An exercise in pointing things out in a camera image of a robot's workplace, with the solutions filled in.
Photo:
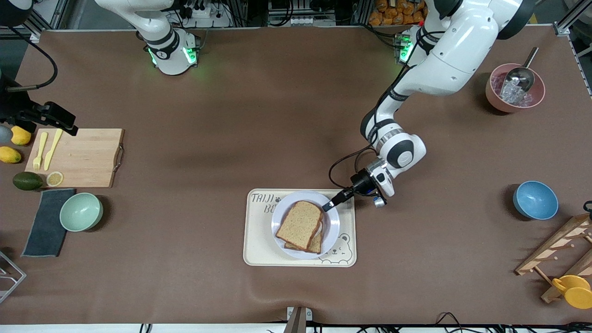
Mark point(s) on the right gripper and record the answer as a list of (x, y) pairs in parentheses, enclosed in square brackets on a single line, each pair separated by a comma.
[(18, 107)]

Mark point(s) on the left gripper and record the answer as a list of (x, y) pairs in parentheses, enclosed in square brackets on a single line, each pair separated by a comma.
[(359, 181)]

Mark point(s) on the pale blue round plate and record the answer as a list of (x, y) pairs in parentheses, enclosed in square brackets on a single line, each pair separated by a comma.
[(330, 231)]

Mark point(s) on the fried egg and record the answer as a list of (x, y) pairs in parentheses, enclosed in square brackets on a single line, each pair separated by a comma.
[(320, 227)]

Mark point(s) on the plain brown bread slice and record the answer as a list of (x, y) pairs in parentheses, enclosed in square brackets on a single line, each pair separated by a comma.
[(298, 224)]

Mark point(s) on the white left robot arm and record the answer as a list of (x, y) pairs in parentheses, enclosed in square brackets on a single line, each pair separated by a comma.
[(462, 46)]

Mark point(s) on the yellow plastic knife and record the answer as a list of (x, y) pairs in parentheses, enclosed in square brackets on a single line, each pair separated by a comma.
[(52, 152)]

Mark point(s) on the yellow plastic fork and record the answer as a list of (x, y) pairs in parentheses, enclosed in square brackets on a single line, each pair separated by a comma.
[(40, 155)]

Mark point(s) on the yellow lemon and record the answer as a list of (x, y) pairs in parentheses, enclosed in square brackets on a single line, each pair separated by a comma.
[(10, 155), (21, 136)]

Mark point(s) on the wooden cutting board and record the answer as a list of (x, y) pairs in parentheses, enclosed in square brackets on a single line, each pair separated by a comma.
[(88, 157)]

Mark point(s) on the lemon slice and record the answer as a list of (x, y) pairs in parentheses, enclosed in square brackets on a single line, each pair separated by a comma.
[(55, 179)]

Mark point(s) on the dark green avocado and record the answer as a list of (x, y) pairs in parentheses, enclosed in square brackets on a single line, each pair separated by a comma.
[(27, 181)]

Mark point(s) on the cream tray with bear print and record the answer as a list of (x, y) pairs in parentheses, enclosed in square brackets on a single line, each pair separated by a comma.
[(259, 240)]

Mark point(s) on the mint green bowl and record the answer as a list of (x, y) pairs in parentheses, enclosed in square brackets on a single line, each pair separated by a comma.
[(81, 212)]

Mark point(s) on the dark grey cloth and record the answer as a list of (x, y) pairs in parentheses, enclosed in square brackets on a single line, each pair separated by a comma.
[(46, 236)]

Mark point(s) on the white power strip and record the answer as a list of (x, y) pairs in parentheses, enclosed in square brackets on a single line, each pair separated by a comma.
[(206, 16)]

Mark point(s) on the grey power strip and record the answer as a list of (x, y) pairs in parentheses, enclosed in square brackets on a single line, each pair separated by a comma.
[(289, 21)]

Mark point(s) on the pink bowl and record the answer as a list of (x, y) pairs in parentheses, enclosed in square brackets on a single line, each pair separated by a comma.
[(497, 104)]

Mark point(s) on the orange snack packs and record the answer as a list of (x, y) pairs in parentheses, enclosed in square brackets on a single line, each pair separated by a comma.
[(393, 16)]

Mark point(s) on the blue bowl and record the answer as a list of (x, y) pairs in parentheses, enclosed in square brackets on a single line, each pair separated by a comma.
[(536, 201)]

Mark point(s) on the clear ice cubes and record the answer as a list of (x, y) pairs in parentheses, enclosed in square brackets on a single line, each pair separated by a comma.
[(511, 97)]

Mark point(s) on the metal scoop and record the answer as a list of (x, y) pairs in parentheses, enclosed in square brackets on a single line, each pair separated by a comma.
[(520, 78)]

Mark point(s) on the wooden dish rack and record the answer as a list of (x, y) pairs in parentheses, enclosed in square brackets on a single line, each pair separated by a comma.
[(555, 245)]

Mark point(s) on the yellow mug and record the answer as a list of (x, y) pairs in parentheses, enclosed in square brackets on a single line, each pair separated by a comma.
[(578, 291)]

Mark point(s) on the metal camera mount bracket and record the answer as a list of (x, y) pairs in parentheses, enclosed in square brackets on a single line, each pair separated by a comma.
[(298, 321)]

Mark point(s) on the aluminium frame post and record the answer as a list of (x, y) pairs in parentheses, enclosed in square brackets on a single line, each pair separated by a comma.
[(562, 27)]

